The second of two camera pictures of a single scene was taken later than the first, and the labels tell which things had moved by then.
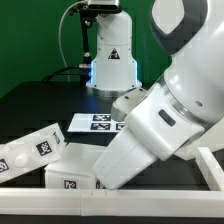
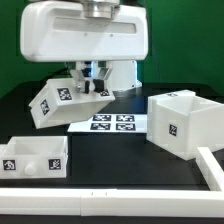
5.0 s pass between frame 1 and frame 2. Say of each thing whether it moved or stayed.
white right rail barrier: stayed
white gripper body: moved
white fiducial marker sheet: stayed
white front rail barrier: stayed
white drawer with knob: moved
